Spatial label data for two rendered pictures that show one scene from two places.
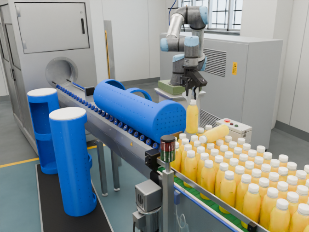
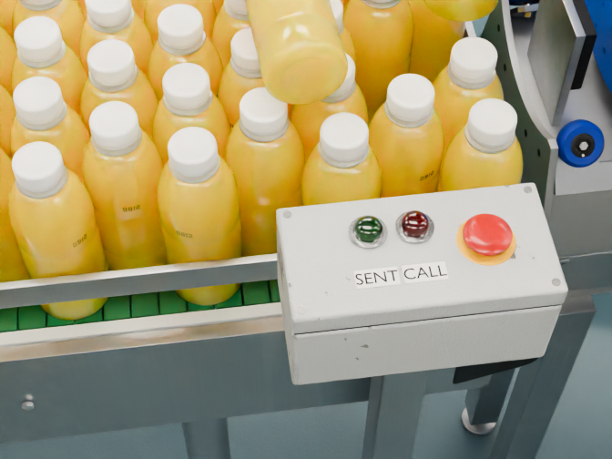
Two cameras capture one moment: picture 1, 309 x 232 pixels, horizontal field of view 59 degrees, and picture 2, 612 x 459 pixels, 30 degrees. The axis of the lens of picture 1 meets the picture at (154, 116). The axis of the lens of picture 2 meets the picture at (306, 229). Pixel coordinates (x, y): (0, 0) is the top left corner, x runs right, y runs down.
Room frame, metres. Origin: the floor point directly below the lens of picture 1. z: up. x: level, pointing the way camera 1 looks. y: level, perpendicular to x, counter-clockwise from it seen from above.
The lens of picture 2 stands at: (1.68, -0.94, 1.79)
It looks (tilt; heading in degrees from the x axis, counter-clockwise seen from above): 55 degrees down; 117
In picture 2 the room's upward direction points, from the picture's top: 1 degrees clockwise
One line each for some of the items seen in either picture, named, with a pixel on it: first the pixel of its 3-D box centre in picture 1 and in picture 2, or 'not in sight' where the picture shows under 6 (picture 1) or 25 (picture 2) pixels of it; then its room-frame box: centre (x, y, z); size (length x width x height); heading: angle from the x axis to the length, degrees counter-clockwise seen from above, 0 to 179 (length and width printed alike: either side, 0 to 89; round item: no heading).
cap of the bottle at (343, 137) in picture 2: not in sight; (343, 137); (1.44, -0.40, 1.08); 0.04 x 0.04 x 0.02
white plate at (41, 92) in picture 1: (42, 91); not in sight; (2.68, 1.13, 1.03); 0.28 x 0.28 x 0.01
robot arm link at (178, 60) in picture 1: (180, 62); not in sight; (2.18, -0.22, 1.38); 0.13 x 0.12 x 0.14; 78
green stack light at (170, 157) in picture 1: (168, 153); not in sight; (1.03, -0.05, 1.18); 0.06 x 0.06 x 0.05
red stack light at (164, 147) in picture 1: (168, 143); not in sight; (1.03, -0.05, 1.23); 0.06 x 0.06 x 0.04
